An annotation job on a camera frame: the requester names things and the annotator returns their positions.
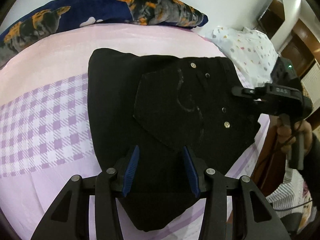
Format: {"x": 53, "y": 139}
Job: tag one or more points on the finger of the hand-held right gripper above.
{"x": 246, "y": 91}

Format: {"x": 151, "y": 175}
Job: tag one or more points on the brown wooden wardrobe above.
{"x": 300, "y": 47}

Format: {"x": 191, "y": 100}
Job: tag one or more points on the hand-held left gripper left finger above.
{"x": 130, "y": 172}

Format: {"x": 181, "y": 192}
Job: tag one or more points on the pink purple checkered bed sheet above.
{"x": 50, "y": 120}

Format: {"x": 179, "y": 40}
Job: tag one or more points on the white dotted pillow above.
{"x": 245, "y": 50}

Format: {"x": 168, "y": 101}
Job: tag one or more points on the white ribbed panel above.
{"x": 312, "y": 80}

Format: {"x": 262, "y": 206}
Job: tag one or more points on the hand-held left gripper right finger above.
{"x": 191, "y": 172}

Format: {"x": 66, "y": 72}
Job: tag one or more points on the person's right hand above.
{"x": 283, "y": 135}

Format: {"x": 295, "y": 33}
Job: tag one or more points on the black pants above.
{"x": 160, "y": 120}

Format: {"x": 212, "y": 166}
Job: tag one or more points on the striped purple cloth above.
{"x": 287, "y": 195}

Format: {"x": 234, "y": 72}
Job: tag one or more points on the navy blanket with orange print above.
{"x": 82, "y": 7}

